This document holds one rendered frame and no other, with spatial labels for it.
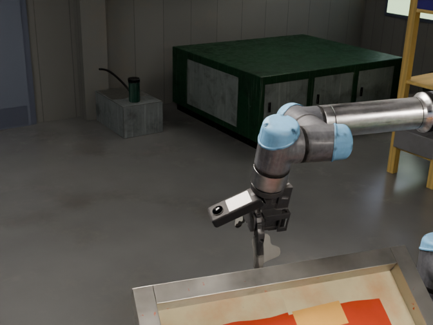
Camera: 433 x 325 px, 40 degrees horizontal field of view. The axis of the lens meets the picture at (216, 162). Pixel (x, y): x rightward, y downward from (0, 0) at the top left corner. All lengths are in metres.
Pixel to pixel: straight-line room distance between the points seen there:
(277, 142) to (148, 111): 5.52
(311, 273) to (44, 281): 3.06
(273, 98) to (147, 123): 1.46
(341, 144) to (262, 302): 0.35
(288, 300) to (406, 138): 4.63
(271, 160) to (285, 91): 5.07
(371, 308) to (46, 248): 3.46
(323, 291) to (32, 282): 3.07
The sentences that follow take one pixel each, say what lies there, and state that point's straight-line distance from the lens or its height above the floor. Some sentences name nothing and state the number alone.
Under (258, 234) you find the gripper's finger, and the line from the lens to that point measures 1.27.
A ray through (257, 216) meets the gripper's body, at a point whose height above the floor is 1.61.
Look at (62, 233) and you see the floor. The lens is 4.68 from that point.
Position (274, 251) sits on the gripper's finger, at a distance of 1.32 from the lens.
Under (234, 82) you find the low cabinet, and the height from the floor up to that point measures 0.64.
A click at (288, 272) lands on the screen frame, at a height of 1.55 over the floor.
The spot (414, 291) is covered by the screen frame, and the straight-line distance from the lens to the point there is 1.29.
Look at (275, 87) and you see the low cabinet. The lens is 6.14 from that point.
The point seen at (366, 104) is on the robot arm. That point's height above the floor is 1.81.
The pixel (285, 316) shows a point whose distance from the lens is 1.20.
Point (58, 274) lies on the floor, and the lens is 4.17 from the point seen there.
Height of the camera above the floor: 2.18
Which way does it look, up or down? 22 degrees down
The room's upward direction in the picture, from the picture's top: 1 degrees clockwise
